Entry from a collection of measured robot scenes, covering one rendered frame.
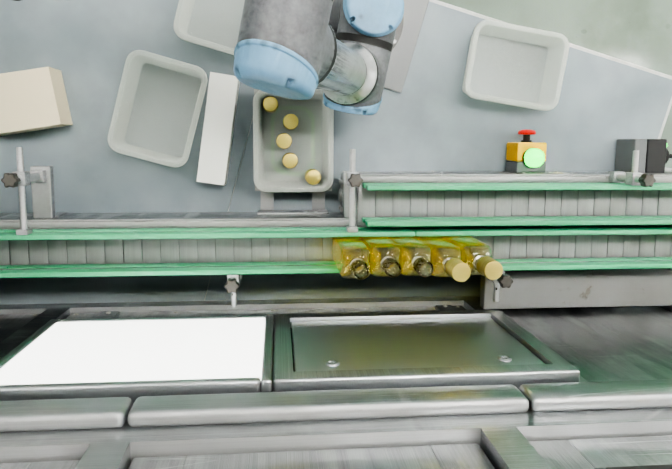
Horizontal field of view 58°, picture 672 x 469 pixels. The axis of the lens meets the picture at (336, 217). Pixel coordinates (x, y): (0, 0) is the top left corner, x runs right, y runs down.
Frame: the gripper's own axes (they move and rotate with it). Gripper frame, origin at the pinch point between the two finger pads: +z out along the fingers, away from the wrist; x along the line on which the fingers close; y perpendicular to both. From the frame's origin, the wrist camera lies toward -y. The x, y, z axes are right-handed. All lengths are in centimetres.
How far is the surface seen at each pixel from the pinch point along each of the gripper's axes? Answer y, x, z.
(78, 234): -15.0, 43.1, 10.3
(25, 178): -3.6, 34.6, 10.9
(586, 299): -125, 36, 19
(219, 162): -37, 26, 28
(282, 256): -55, 41, 19
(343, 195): -65, 26, 20
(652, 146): -133, -1, 28
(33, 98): 3.0, 21.5, 26.7
